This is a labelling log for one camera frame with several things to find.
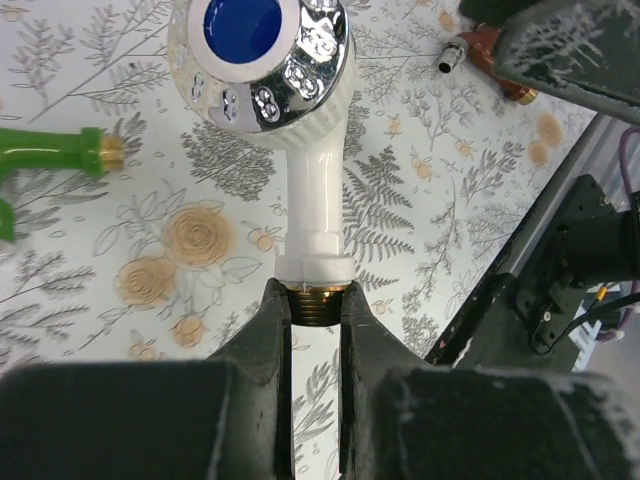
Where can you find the floral table mat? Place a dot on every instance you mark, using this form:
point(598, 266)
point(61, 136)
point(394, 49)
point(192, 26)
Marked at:
point(168, 258)

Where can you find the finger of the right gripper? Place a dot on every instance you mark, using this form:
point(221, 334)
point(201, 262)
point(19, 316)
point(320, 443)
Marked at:
point(584, 52)

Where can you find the white chrome faucet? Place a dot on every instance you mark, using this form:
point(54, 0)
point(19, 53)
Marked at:
point(281, 74)

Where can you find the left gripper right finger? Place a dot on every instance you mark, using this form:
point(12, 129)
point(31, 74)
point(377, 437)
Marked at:
point(375, 401)

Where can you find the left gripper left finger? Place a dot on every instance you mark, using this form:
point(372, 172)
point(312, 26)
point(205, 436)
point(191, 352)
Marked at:
point(253, 436)

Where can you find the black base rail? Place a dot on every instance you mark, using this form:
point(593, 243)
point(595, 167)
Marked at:
point(547, 282)

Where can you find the brown faucet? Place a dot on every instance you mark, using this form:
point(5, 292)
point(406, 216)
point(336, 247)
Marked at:
point(476, 46)

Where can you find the green faucet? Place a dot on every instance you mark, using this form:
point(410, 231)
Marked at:
point(91, 153)

